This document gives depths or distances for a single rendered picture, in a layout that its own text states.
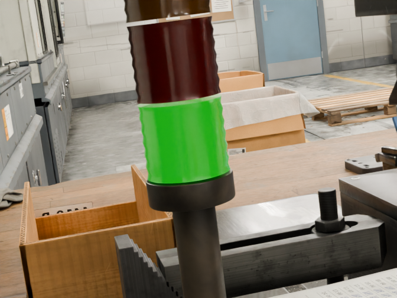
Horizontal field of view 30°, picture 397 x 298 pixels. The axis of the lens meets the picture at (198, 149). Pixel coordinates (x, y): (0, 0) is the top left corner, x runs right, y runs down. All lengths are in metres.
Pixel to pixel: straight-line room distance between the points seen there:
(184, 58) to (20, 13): 4.83
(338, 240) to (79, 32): 10.88
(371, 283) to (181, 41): 0.22
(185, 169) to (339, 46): 11.69
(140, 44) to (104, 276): 0.29
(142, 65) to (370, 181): 0.28
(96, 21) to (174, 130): 11.00
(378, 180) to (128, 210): 0.34
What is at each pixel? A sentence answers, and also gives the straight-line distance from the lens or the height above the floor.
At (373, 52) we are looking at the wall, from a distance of 12.19.
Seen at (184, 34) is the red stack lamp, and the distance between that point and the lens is 0.31.
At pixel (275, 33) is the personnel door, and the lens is 11.66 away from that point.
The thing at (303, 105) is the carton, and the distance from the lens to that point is 4.11.
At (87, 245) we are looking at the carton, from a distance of 0.57.
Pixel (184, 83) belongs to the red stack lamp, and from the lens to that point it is 0.31.
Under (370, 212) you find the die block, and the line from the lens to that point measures 0.53.
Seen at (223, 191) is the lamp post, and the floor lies 1.04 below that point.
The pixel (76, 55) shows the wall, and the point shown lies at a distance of 11.32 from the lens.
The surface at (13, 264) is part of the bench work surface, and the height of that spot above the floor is 0.90.
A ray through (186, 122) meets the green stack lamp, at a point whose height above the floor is 1.08.
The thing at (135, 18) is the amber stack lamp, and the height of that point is 1.12.
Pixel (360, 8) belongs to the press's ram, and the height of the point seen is 1.11.
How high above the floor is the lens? 1.12
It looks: 10 degrees down
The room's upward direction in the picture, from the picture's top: 7 degrees counter-clockwise
